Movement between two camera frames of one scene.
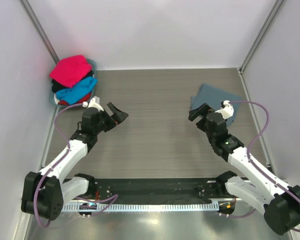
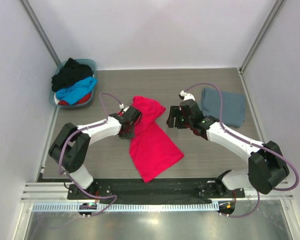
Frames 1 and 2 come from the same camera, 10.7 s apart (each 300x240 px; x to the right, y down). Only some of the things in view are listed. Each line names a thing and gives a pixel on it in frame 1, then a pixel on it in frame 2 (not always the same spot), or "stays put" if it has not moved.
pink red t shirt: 68,71 -> 152,151
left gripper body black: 105,122 -> 130,133
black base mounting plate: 152,190 stays put
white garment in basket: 56,100 stays put
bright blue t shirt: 74,94 stays put
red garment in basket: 86,98 stays put
